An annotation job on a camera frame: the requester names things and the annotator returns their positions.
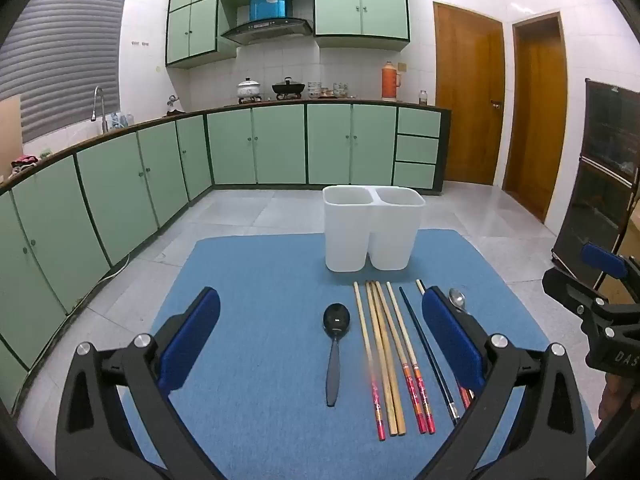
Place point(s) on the wooden door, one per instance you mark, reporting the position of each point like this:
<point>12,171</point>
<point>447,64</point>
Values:
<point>467,95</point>
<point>537,120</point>

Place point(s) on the person's right hand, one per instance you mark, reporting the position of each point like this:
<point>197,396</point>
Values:
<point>614,395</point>

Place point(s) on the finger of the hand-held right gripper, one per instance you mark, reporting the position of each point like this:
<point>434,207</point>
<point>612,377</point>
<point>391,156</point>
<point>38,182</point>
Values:
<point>570,287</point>
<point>605,260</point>

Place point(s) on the white double utensil holder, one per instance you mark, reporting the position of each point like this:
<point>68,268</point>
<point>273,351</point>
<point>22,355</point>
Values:
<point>345,235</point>

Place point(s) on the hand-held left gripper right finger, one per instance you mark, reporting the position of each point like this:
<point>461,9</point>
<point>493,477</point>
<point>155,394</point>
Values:
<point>452,340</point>

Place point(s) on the white cooking pot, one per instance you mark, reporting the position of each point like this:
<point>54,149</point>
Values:
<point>248,89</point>

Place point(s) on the black wok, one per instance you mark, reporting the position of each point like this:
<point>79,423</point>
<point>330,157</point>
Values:
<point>288,88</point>

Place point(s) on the black chopstick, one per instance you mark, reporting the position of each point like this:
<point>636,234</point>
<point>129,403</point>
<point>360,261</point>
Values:
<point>424,288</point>
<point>426,350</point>

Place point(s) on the blue table mat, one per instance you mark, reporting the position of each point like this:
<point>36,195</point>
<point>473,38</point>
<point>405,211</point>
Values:
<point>260,310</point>

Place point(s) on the small metal spoon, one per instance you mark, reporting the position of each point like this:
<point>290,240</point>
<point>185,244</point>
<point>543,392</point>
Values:
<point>457,299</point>

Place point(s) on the long green base cabinet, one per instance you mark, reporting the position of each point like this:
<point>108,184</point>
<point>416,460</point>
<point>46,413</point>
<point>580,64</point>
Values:
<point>100,195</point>

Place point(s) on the metal kitchen faucet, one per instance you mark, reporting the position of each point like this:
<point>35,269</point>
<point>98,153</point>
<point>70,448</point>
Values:
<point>99,97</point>

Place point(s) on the cardboard sheet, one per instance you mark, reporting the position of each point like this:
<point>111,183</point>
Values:
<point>10,125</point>

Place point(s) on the grey window blind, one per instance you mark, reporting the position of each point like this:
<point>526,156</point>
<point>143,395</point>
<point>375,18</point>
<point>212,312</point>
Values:
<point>60,60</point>

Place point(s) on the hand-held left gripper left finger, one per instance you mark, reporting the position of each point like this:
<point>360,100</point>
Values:
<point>192,340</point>

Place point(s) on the plain wooden chopstick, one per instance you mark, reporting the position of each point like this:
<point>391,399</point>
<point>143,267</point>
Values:
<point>388,360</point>
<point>381,360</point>

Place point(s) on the black plastic spoon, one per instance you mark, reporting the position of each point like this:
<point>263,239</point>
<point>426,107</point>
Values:
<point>332,360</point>

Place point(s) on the clear bottles by sink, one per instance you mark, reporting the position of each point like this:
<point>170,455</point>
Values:
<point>120,120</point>

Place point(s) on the green base cabinet with drawers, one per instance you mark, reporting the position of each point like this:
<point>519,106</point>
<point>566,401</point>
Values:
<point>300,145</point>

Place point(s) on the group of glass bowls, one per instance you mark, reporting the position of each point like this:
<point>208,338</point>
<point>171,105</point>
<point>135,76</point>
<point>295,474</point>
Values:
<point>327,91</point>

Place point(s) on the black range hood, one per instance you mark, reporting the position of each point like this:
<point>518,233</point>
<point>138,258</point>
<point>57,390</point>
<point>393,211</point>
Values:
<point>270,27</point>

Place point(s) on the black glass-door cabinet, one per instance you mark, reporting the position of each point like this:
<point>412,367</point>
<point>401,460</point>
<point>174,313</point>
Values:
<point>600,175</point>

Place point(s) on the red cloth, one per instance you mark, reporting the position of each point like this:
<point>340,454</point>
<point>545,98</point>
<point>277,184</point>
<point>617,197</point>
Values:
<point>25,161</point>

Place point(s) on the green drawer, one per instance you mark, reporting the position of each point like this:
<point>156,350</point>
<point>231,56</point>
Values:
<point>415,175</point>
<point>417,149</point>
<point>419,122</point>

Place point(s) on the glass jar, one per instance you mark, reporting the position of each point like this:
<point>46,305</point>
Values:
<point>423,97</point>

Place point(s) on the orange thermos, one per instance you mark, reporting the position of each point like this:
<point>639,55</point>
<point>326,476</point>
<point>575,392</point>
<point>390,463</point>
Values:
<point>390,82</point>

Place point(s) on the green wall cabinet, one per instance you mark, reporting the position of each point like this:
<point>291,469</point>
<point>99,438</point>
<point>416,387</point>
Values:
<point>192,25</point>
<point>360,5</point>

